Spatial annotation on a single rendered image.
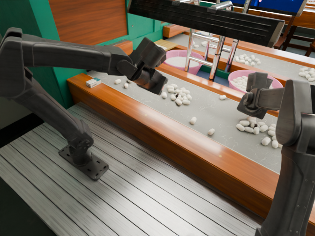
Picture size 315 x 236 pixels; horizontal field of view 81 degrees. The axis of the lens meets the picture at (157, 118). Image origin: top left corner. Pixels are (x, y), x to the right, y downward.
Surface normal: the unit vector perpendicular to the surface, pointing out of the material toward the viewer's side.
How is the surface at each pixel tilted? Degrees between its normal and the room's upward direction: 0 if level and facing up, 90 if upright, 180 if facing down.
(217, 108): 0
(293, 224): 58
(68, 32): 90
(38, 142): 0
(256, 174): 0
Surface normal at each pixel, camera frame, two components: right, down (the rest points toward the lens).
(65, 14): 0.79, 0.43
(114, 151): 0.04, -0.75
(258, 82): -0.12, -0.05
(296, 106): -0.07, -0.34
